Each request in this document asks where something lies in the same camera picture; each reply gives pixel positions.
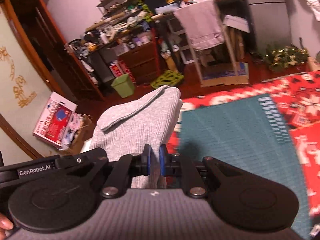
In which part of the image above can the green plastic bin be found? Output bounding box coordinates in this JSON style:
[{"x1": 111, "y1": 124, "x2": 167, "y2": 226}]
[{"x1": 111, "y1": 74, "x2": 135, "y2": 98}]

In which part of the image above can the white wooden chair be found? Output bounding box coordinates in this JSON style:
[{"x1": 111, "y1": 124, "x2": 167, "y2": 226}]
[{"x1": 172, "y1": 0, "x2": 251, "y2": 87}]

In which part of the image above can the green garland with ornaments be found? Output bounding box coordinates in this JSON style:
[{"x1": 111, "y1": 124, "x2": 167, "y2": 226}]
[{"x1": 263, "y1": 46, "x2": 309, "y2": 72}]

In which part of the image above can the green cutting mat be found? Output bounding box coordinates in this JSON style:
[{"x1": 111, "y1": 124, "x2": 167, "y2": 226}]
[{"x1": 178, "y1": 94, "x2": 311, "y2": 239}]

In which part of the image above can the grey knit garment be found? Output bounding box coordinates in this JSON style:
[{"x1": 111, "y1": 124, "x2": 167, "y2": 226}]
[{"x1": 90, "y1": 86, "x2": 183, "y2": 189}]

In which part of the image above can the red white cardboard box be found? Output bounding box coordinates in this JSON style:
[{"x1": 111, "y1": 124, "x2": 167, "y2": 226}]
[{"x1": 33, "y1": 92, "x2": 77, "y2": 149}]

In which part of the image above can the dark wooden drawer unit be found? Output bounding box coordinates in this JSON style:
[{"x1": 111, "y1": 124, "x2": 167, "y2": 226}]
[{"x1": 118, "y1": 42, "x2": 160, "y2": 85}]

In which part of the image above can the pink towel on chair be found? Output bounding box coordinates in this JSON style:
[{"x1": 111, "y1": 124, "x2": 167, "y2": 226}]
[{"x1": 174, "y1": 0, "x2": 225, "y2": 50}]

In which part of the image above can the red patterned blanket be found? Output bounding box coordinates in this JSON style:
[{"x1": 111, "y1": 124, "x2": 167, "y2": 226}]
[{"x1": 167, "y1": 71, "x2": 319, "y2": 239}]

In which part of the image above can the person's left hand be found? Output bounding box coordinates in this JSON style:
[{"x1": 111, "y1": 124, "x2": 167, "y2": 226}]
[{"x1": 0, "y1": 214, "x2": 14, "y2": 240}]

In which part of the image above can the lime green folding crate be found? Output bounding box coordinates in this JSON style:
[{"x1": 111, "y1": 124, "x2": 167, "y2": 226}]
[{"x1": 150, "y1": 70, "x2": 184, "y2": 89}]

